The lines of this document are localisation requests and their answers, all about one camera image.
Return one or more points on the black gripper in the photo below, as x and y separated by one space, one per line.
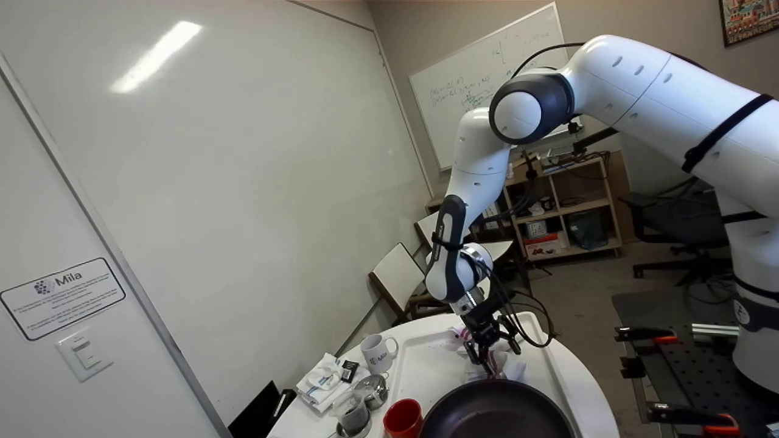
486 323

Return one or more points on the white red striped towel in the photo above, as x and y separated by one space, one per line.
458 334
513 370

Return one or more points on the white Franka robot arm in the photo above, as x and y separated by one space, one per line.
666 98

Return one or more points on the black frying pan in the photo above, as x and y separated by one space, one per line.
494 414

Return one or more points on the white plastic tray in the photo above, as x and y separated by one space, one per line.
423 357

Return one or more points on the red mug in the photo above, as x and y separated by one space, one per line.
402 420

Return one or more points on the white mug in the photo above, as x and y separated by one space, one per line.
379 354

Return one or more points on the small metal cup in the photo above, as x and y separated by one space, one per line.
354 418
371 393

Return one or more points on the red white carton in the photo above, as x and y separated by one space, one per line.
544 246

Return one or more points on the small dark grey object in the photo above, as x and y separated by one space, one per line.
348 370

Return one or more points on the black orange clamp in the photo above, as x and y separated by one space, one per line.
689 418
645 334

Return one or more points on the dark grey box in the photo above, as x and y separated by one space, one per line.
588 229

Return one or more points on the pile of white packets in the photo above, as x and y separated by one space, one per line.
323 386

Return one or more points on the wooden shelf unit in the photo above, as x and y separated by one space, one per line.
586 196

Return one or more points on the black robot platform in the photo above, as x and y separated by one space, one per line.
698 373

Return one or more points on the silver metal bar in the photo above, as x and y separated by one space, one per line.
715 330

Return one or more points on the black office chair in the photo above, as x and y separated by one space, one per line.
678 222

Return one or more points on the black boom stand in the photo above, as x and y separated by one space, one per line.
593 139

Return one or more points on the framed picture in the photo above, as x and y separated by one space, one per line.
750 21

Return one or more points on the small black bracket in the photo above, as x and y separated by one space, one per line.
633 369

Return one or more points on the large white wall panel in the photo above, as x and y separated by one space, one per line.
244 202

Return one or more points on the white light switch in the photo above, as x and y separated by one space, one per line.
83 357

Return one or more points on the white wall notice sign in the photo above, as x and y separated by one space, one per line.
61 298

